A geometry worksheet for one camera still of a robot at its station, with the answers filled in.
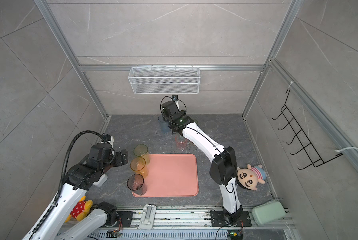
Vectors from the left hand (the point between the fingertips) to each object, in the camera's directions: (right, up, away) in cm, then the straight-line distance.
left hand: (119, 150), depth 73 cm
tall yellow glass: (+6, -10, +13) cm, 17 cm away
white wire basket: (+20, +42, +23) cm, 52 cm away
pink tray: (+26, -17, +14) cm, 34 cm away
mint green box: (+75, -32, +2) cm, 82 cm away
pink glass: (+31, 0, +26) cm, 40 cm away
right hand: (+26, +21, +14) cm, 36 cm away
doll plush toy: (+69, -16, +7) cm, 71 cm away
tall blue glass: (+19, +14, +31) cm, 39 cm away
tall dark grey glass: (+6, -20, +9) cm, 22 cm away
